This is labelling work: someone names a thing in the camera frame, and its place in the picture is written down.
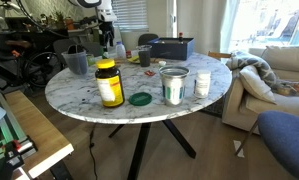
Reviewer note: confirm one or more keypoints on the grey office chair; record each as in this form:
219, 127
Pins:
61, 46

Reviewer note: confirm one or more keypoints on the potted plant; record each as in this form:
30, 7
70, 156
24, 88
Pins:
59, 19

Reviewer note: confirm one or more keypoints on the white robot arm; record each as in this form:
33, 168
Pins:
104, 17

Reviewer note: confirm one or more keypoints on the black bicycle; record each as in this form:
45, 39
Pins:
33, 68

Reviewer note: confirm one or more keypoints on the window blind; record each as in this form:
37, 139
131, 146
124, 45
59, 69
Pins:
131, 15

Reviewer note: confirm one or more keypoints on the beige sofa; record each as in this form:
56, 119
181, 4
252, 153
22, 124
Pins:
241, 108

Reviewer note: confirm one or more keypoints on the orange container on shelf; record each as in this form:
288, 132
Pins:
69, 23

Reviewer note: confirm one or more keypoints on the round marble table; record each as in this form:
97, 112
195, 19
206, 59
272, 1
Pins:
79, 98

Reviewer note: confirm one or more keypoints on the white pill bottle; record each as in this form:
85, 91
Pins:
202, 83

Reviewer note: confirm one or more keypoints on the white bottle blue cap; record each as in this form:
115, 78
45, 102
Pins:
120, 50

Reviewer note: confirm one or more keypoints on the dark smoothie cup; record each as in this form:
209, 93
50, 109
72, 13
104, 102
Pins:
144, 53

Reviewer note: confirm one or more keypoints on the green clamp tool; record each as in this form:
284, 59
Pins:
15, 145

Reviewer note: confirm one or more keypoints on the wooden side table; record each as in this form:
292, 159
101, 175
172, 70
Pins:
52, 145

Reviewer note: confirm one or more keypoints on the clear plastic measuring jug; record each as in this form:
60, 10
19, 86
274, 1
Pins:
75, 58

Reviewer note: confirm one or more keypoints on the dark chair behind table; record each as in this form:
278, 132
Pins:
145, 38

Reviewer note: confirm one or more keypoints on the small red packet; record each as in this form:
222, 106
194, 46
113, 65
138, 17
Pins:
149, 73

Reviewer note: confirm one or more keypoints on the grey patterned blanket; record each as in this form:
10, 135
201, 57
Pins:
240, 59

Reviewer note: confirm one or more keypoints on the white cushion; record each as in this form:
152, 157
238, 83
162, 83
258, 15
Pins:
255, 85

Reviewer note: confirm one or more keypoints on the dark bottle in box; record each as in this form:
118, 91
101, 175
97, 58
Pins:
180, 38

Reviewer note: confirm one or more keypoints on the small red jar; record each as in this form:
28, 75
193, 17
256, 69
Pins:
128, 54

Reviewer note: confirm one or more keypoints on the white paper on floor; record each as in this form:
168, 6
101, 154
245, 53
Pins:
238, 149

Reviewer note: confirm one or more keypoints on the small white cap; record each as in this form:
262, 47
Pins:
162, 63

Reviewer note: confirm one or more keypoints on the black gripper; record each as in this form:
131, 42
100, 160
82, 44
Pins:
106, 35

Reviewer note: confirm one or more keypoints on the navy blue box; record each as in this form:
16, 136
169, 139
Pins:
172, 48

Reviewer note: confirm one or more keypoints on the yellow plate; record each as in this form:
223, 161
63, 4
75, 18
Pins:
134, 59

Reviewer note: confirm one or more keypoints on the green round lid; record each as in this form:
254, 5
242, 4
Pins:
140, 99

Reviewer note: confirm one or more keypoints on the brown bottle yellow cap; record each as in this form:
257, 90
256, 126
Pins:
108, 79

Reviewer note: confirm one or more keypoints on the green glass bottle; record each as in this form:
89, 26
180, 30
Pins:
105, 54

